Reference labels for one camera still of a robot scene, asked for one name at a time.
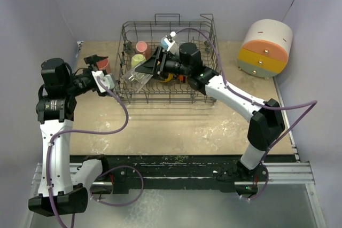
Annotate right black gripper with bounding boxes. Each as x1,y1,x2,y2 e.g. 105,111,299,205
136,46,191,81

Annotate tall pink tumbler cup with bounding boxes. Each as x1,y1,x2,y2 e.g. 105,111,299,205
97,56,111,74

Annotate light green faceted mug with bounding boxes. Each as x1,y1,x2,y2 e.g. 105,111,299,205
131,54,146,68

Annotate yellow mug black handle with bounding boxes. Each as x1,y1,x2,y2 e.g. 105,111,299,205
158,74,174,83

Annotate clear glass cup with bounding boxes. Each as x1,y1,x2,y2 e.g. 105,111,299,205
123,61,153,88

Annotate orange mug black handle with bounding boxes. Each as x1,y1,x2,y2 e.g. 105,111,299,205
177,75,188,84

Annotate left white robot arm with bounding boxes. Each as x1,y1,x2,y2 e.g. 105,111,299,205
28,55,114,217

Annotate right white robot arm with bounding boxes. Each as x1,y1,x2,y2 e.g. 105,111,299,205
135,43,285,180

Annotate small pink mug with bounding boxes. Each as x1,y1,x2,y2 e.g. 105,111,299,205
135,41,151,59

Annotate light blue mug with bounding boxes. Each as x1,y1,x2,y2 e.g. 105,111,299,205
160,36,174,52

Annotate round pastel drawer cabinet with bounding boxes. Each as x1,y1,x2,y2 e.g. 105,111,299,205
237,19,293,79

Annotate grey wire dish rack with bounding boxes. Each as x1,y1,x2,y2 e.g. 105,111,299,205
113,13,220,104

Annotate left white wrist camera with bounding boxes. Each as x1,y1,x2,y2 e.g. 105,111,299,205
91,70,115,93

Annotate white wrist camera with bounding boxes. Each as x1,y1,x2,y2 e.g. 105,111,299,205
164,32,178,55
91,70,115,93

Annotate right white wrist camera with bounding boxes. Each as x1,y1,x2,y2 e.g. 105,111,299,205
164,32,178,55

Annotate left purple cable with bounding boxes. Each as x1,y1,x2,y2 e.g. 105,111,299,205
46,76,145,228

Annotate purple cable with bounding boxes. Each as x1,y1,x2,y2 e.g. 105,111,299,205
46,76,145,228
175,28,318,202

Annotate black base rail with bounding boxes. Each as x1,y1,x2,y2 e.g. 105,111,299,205
69,154,299,195

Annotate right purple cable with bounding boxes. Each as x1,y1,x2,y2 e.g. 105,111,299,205
175,28,318,202

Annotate aluminium frame rail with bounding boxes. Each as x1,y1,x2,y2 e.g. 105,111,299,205
32,162,315,187

